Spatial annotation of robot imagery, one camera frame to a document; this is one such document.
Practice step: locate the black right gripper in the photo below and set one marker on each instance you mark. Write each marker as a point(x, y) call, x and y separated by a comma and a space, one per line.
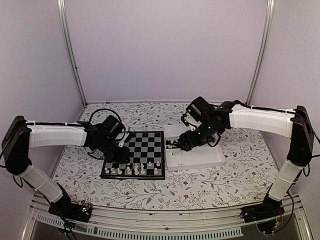
point(188, 141)

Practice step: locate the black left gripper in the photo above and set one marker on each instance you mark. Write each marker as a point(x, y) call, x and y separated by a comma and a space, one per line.
point(123, 158)

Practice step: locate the white chess piece eleventh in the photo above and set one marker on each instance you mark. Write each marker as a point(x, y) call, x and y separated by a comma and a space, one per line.
point(119, 171)

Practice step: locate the white plastic tray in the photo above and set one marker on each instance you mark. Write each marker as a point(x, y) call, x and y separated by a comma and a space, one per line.
point(199, 157)

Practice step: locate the black grey chessboard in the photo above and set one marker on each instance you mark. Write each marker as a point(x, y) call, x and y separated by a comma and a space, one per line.
point(145, 147)

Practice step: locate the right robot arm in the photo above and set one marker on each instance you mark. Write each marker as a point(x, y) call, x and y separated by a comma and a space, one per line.
point(207, 120)

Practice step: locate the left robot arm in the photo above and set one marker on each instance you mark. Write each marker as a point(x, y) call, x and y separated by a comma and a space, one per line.
point(107, 137)

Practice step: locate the white chess pieces pile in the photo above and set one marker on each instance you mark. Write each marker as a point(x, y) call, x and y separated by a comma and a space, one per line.
point(177, 158)

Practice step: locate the black chess pieces pile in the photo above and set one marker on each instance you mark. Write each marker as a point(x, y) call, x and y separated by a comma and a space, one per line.
point(172, 144)

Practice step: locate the floral table mat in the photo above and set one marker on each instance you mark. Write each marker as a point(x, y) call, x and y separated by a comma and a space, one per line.
point(244, 178)

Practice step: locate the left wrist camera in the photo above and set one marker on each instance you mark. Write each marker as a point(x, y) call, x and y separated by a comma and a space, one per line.
point(125, 138)

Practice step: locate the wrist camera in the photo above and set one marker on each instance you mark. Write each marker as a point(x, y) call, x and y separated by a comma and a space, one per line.
point(186, 122)
point(125, 138)

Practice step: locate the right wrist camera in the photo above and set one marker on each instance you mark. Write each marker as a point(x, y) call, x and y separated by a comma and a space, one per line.
point(186, 122)

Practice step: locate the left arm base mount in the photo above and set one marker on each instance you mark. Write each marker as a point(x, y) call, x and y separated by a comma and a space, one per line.
point(71, 208)

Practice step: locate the aluminium front rail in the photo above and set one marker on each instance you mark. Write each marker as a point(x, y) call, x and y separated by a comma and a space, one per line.
point(224, 223)

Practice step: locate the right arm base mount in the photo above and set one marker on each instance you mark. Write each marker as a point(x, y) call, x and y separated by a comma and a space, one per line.
point(267, 216)

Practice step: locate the right metal frame post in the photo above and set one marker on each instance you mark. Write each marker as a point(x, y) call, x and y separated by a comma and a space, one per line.
point(270, 5)

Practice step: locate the metal frame post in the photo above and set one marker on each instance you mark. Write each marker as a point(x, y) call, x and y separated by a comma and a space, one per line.
point(270, 5)
point(61, 6)

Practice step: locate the left metal frame post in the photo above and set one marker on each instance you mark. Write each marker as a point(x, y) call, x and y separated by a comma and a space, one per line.
point(61, 6)

